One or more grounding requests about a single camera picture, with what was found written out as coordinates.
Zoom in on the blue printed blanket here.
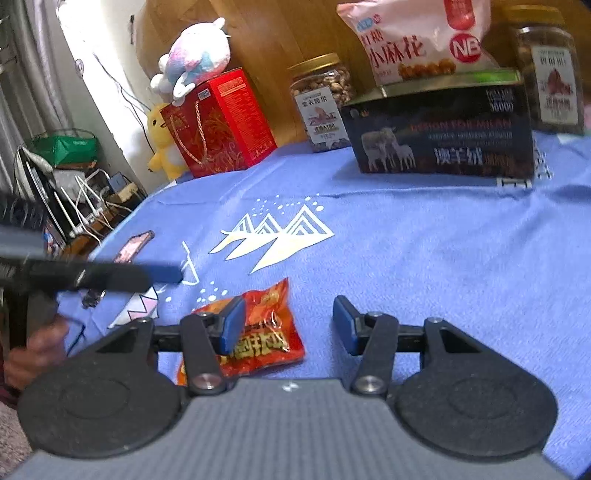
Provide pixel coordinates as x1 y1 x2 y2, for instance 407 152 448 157
55 129 591 478

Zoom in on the person's left hand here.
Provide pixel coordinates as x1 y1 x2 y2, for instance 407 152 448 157
2 318 70 393

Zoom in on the pink snack bag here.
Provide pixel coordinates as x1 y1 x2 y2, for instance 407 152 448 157
336 0 502 87

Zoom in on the pink smartphone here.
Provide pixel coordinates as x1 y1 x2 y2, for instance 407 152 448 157
113 231 155 264

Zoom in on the red snack packet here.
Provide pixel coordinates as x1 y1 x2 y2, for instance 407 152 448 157
178 277 306 386

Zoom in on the yellow plush toy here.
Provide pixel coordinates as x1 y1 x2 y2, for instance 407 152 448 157
147 102 185 181

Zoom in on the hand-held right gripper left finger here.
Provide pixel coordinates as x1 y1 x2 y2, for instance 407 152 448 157
95 296 247 395

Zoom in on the pastel plush toy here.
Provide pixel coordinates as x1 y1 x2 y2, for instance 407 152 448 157
150 17 232 99

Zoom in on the grey curtain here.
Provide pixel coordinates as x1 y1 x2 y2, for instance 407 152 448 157
0 0 75 153

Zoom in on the green box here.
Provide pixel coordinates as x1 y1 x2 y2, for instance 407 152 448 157
30 134 100 169

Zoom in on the red gift box rope handle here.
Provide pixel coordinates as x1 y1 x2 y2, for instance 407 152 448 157
159 67 278 178

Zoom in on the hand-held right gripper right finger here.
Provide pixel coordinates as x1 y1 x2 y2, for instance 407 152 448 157
332 295 485 395

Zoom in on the dark blue cardboard box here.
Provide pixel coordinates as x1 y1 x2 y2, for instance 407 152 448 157
341 68 536 180

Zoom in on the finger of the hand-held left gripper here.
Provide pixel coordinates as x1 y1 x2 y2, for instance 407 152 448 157
25 261 185 295

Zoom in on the clear nut jar gold lid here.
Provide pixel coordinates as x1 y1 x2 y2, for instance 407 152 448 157
287 52 357 154
505 4 585 136

